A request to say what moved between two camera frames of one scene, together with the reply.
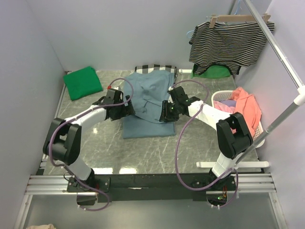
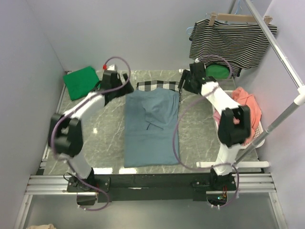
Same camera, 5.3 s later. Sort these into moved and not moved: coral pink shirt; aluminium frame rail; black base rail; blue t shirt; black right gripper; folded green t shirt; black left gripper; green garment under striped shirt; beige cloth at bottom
Moved: black left gripper; black right gripper; blue t shirt
Not moved: folded green t shirt; beige cloth at bottom; green garment under striped shirt; aluminium frame rail; coral pink shirt; black base rail
